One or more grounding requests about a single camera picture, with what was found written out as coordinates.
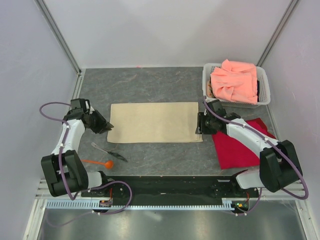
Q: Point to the red cloth napkin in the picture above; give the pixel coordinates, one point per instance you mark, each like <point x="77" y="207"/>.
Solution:
<point x="233" y="154"/>

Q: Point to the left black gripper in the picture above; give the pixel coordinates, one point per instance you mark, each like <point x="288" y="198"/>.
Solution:
<point x="102" y="122"/>

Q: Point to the orange plastic spoon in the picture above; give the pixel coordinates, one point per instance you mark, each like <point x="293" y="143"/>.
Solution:
<point x="108" y="165"/>

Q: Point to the dark cloth in basket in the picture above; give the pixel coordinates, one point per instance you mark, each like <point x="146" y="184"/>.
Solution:
<point x="258" y="89"/>

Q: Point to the patterned cloth in basket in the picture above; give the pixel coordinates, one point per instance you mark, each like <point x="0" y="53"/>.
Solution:
<point x="209" y="89"/>

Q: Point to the white slotted cable duct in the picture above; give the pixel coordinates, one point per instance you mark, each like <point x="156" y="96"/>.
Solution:
<point x="86" y="204"/>

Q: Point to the salmon pink cloth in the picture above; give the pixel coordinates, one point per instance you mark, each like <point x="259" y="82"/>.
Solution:
<point x="235" y="81"/>

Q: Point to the white plastic basket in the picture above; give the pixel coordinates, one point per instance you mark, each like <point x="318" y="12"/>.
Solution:
<point x="265" y="94"/>

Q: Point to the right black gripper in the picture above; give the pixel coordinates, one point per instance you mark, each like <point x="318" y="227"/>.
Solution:
<point x="200" y="128"/>

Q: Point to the beige cloth napkin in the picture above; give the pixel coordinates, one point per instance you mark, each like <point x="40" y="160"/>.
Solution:
<point x="171" y="122"/>

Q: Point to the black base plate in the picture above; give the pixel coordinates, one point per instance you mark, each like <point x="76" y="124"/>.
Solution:
<point x="171" y="190"/>

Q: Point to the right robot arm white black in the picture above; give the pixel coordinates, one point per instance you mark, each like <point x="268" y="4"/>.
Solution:
<point x="279" y="165"/>

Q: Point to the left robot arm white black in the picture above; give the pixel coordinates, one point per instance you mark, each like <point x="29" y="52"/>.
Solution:
<point x="63" y="170"/>

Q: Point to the black knife clear handle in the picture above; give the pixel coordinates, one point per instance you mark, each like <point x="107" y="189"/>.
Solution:
<point x="111" y="153"/>

